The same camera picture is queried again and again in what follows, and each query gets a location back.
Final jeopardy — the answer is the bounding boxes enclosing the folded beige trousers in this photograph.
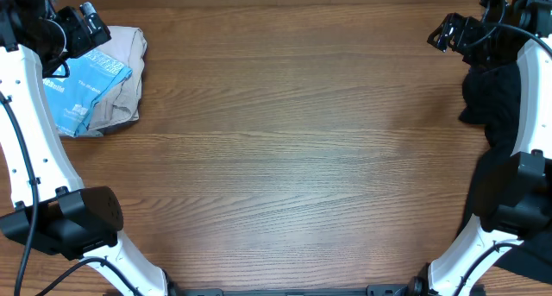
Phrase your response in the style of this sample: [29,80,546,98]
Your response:
[78,26,147,137]

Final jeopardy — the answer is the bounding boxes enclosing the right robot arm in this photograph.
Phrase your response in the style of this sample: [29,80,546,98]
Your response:
[400,0,551,295]

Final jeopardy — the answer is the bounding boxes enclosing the light blue printed t-shirt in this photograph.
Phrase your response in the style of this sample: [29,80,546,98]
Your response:
[43,50,132,137]

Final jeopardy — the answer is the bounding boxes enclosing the black t-shirt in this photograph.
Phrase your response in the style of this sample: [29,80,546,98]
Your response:
[459,63,551,284]

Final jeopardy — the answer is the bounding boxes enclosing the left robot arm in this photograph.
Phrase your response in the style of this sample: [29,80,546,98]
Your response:
[1,0,175,295]

